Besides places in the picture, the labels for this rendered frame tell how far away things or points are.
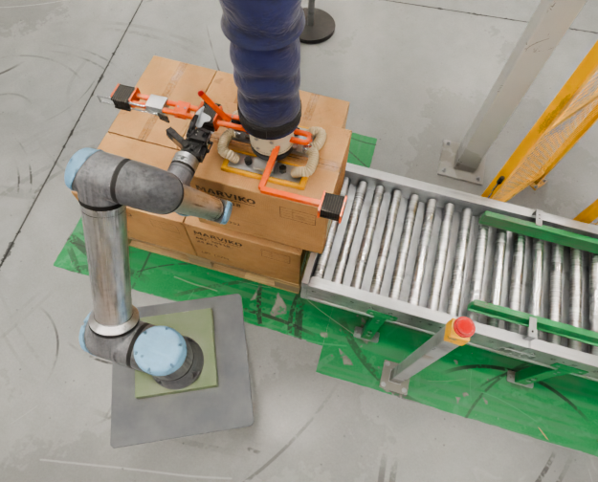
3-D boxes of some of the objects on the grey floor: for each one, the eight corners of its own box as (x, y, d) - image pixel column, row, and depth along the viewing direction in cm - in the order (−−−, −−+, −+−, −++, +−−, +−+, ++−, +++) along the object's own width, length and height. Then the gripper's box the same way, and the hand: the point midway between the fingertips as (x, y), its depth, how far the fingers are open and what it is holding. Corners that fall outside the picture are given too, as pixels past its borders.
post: (403, 372, 241) (472, 322, 151) (400, 384, 238) (470, 341, 148) (390, 369, 242) (452, 317, 152) (387, 382, 239) (450, 336, 149)
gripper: (204, 170, 168) (223, 127, 177) (197, 150, 157) (218, 105, 165) (182, 164, 169) (203, 122, 178) (174, 143, 158) (197, 99, 166)
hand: (202, 115), depth 171 cm, fingers closed on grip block, 6 cm apart
